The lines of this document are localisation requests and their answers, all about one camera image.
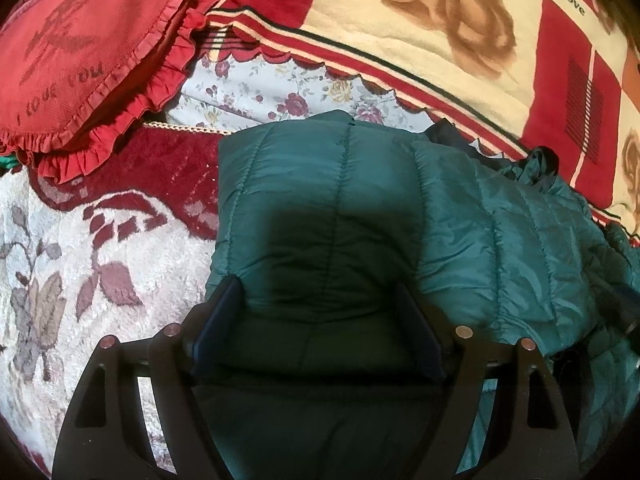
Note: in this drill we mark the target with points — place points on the red heart-shaped ruffled pillow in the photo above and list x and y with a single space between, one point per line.
75 50

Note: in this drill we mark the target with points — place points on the red white floral plush blanket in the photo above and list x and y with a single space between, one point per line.
100 240

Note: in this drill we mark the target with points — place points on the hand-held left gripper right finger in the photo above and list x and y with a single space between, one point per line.
421 332

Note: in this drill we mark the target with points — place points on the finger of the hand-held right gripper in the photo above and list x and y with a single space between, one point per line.
617 305

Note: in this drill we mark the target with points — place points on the pale floral bed sheet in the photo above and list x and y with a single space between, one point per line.
250 95

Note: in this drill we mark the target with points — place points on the green quilted jacket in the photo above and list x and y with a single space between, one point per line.
325 200

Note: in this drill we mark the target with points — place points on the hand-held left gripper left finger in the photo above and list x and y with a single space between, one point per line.
220 322

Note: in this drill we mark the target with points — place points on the red cream rose-print blanket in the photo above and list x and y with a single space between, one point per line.
450 35

